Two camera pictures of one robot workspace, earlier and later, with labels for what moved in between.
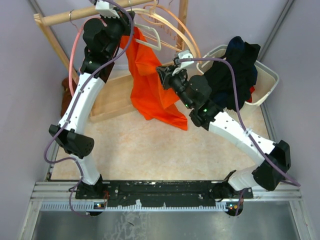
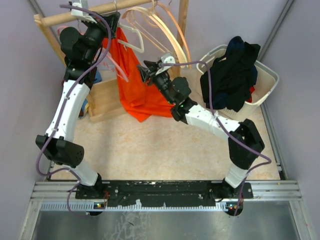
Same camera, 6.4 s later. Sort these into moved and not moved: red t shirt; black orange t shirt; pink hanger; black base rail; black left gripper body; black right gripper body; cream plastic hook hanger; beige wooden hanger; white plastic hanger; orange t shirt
Moved: beige wooden hanger; white plastic hanger; black left gripper body; pink hanger; cream plastic hook hanger; orange t shirt; black right gripper body
Not moved: red t shirt; black orange t shirt; black base rail
